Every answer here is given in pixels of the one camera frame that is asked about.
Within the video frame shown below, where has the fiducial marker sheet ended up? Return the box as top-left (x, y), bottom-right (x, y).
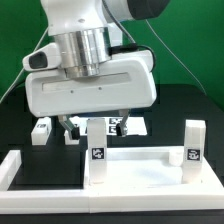
top-left (80, 117), bottom-right (147, 136)

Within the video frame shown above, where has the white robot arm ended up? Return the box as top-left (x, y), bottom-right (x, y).
top-left (23, 0), bottom-right (170, 140)

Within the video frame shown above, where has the white desk top tray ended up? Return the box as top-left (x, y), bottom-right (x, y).
top-left (83, 146), bottom-right (203, 192)

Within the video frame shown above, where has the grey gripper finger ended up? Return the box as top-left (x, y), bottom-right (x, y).
top-left (116, 109), bottom-right (130, 137)
top-left (58, 115), bottom-right (80, 140)

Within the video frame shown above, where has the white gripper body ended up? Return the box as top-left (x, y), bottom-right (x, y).
top-left (26, 57), bottom-right (156, 117)

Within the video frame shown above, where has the white cable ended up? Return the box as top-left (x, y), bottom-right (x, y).
top-left (0, 28), bottom-right (49, 104)

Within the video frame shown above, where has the white U-shaped frame fence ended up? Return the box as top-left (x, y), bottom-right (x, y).
top-left (0, 150), bottom-right (224, 214)

